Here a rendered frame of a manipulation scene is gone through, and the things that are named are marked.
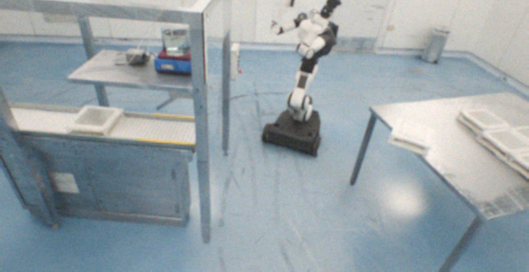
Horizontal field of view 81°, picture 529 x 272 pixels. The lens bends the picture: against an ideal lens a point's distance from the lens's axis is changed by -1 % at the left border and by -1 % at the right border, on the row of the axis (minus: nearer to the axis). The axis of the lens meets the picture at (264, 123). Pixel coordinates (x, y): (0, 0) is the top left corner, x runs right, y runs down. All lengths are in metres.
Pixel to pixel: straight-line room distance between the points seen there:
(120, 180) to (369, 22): 4.86
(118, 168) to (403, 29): 5.33
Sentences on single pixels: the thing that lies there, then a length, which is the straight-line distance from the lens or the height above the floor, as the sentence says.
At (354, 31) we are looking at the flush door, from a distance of 5.93.
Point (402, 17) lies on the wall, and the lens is 6.22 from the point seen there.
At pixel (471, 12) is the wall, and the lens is 6.92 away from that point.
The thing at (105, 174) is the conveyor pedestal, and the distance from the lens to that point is 2.31.
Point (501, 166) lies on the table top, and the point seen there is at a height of 0.82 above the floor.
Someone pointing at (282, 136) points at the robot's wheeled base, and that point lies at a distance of 3.11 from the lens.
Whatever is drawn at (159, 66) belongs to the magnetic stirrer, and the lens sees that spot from 1.73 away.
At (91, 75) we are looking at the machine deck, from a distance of 1.80.
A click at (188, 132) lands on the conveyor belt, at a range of 2.01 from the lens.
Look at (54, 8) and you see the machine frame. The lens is 1.69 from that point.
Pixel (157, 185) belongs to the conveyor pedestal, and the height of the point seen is 0.43.
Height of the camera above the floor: 2.00
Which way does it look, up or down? 34 degrees down
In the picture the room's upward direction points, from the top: 5 degrees clockwise
